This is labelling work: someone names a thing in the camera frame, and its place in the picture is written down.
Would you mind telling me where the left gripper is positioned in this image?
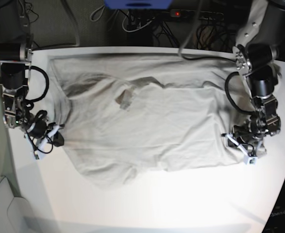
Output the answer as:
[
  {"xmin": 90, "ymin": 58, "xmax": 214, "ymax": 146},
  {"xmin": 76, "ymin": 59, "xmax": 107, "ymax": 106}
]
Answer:
[{"xmin": 221, "ymin": 125, "xmax": 266, "ymax": 157}]

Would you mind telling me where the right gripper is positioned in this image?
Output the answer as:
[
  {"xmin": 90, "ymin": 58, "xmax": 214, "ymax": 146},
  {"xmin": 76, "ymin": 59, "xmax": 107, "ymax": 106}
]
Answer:
[{"xmin": 24, "ymin": 122, "xmax": 65, "ymax": 155}]

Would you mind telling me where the light grey t-shirt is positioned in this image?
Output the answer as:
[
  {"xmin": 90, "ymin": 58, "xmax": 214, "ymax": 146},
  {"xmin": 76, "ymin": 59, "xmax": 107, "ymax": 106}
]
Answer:
[{"xmin": 48, "ymin": 54, "xmax": 246, "ymax": 188}]

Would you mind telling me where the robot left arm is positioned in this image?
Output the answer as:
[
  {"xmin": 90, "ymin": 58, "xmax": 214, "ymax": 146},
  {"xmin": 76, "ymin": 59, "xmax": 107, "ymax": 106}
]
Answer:
[{"xmin": 222, "ymin": 0, "xmax": 285, "ymax": 163}]

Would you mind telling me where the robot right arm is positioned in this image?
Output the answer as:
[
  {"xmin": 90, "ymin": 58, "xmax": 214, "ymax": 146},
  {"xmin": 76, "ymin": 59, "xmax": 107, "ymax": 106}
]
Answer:
[{"xmin": 0, "ymin": 0, "xmax": 64, "ymax": 160}]

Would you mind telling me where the grey side cabinet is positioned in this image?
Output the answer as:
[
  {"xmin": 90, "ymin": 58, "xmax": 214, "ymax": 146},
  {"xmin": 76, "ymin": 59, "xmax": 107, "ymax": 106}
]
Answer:
[{"xmin": 0, "ymin": 177, "xmax": 32, "ymax": 233}]

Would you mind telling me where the black power strip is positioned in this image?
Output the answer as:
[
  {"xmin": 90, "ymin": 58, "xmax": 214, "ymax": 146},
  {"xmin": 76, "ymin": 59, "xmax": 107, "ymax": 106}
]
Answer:
[{"xmin": 169, "ymin": 9, "xmax": 224, "ymax": 21}]

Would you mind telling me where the blue box overhead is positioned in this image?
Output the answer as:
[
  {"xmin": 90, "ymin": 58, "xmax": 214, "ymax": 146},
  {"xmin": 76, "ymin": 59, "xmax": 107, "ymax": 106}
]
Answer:
[{"xmin": 104, "ymin": 0, "xmax": 172, "ymax": 9}]

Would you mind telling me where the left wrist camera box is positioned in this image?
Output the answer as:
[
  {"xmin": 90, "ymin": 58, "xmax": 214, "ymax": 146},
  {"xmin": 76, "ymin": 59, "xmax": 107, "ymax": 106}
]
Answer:
[{"xmin": 243, "ymin": 155, "xmax": 258, "ymax": 165}]

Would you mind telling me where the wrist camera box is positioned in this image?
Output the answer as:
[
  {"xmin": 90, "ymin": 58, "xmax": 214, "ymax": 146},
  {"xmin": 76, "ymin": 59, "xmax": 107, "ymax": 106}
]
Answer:
[
  {"xmin": 243, "ymin": 155, "xmax": 258, "ymax": 165},
  {"xmin": 31, "ymin": 151, "xmax": 45, "ymax": 160}
]

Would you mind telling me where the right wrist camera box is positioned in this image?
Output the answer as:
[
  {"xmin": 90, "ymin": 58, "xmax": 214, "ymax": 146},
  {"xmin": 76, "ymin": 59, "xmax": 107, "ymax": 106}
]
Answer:
[{"xmin": 31, "ymin": 151, "xmax": 45, "ymax": 160}]

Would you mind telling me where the white cable loop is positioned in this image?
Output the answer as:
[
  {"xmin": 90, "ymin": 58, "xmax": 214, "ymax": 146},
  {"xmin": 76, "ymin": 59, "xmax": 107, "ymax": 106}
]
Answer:
[{"xmin": 121, "ymin": 9, "xmax": 155, "ymax": 33}]

